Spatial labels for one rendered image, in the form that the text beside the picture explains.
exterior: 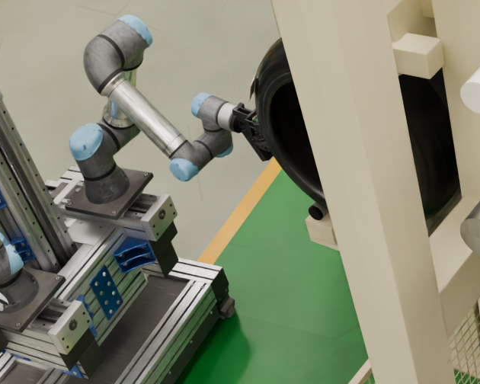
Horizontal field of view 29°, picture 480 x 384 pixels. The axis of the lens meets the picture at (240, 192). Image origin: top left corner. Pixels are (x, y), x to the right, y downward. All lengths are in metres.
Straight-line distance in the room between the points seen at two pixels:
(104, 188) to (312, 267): 0.97
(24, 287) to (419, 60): 1.65
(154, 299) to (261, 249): 0.57
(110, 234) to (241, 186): 1.15
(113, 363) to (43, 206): 0.63
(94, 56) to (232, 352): 1.29
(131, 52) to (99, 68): 0.12
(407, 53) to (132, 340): 2.04
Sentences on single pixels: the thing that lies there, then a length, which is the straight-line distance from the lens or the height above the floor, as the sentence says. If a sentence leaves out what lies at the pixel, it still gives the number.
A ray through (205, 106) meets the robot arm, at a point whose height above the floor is 1.10.
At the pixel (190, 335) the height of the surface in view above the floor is 0.15.
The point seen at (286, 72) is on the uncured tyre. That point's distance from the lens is 2.15.
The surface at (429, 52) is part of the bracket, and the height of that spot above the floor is 1.68.
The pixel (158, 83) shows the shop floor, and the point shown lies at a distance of 5.06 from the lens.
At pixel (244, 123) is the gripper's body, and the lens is 2.57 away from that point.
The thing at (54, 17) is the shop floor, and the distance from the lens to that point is 6.23.
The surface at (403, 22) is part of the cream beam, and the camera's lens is 1.54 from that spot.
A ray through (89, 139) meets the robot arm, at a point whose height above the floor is 0.94.
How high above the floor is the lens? 2.48
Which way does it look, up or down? 37 degrees down
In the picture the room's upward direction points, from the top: 19 degrees counter-clockwise
